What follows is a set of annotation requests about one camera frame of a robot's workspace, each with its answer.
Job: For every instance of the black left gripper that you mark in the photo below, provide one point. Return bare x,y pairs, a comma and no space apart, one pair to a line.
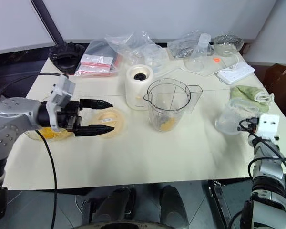
68,114

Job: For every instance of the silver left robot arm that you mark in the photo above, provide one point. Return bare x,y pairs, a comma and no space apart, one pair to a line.
12,112

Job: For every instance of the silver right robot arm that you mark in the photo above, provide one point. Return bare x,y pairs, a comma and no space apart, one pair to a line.
269,176

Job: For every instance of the cream round blender lid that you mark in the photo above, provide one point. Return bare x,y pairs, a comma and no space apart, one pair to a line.
119,119

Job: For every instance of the orange segments on plate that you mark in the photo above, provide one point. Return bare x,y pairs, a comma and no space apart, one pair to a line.
53,133

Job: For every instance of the white blender base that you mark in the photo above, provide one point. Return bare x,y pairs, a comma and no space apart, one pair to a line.
138,90

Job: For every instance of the orange segments in jar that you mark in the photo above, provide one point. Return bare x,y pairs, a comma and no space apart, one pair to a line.
167,124

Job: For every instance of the clear blender jar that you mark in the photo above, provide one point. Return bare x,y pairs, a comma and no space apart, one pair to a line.
174,105

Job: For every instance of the red striped zip bags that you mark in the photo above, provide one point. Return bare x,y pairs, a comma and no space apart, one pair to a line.
95,63

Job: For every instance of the black crumpled cloth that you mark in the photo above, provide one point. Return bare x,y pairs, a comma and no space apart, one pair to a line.
65,56

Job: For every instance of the clear crumpled plastic bag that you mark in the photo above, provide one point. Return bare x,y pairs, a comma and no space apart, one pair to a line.
135,46

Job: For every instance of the black slanted pole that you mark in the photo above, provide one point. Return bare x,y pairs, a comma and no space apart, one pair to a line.
50,22

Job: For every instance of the plastic bag with dark contents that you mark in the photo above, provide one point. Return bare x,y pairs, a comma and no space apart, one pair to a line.
181,47

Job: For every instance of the clear glass flask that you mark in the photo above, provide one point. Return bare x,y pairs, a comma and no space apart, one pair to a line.
197,59

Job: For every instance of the clear crumpled plastic container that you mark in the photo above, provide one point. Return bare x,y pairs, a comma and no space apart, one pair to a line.
228,119

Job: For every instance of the small orange sticker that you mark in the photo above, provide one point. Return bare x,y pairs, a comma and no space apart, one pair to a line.
217,60

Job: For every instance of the white power strip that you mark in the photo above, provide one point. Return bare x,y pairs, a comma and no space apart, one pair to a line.
236,73

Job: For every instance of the green cloth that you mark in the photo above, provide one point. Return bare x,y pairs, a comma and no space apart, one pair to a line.
248,94

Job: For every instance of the brown box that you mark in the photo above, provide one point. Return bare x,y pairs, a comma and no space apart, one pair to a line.
280,81

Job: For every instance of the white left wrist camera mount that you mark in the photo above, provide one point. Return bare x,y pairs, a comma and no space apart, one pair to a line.
62,91

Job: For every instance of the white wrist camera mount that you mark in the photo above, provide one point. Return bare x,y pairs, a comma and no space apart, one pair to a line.
268,126
62,91

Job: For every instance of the black metal frame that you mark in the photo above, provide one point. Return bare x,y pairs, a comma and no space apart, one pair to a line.
219,202

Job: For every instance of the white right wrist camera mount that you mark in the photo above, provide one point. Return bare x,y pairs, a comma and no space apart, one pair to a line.
268,126

